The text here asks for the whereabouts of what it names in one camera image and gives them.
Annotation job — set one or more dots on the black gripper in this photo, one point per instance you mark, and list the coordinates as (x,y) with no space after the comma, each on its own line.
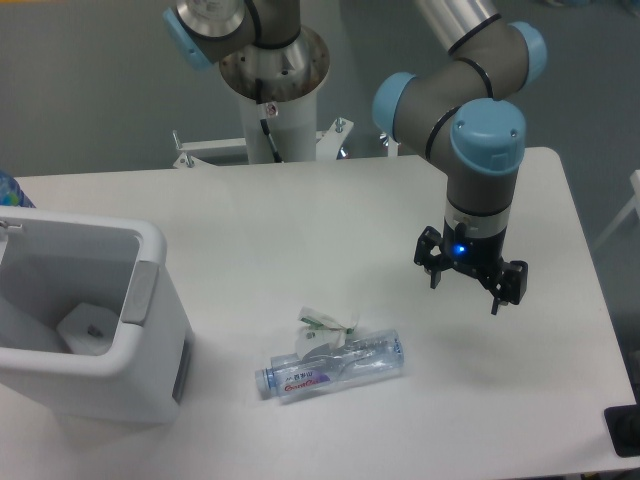
(506,281)

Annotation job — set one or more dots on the white paper wrapper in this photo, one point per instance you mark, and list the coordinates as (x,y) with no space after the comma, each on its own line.
(319,329)

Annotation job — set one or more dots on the clear plastic water bottle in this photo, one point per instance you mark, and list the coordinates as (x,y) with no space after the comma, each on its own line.
(360,360)

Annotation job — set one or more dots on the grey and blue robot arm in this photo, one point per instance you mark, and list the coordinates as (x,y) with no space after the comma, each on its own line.
(459,120)

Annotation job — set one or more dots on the white plastic trash can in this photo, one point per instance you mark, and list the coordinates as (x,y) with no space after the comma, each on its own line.
(50,263)

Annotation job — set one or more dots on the black device at table edge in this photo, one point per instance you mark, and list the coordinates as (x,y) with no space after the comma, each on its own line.
(623,426)

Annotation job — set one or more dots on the white crumpled tissue in bin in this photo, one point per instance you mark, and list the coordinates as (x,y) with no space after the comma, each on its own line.
(88,329)

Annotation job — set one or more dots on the blue patterned object at left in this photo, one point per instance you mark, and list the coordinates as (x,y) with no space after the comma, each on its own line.
(11,193)

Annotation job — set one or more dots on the white frame at right edge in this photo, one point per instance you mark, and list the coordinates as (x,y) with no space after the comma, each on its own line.
(631,206)

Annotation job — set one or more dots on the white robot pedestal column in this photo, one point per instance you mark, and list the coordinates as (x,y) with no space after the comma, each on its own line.
(293,130)

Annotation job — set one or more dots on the white pedestal base frame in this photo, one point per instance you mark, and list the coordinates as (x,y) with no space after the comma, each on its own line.
(329,145)

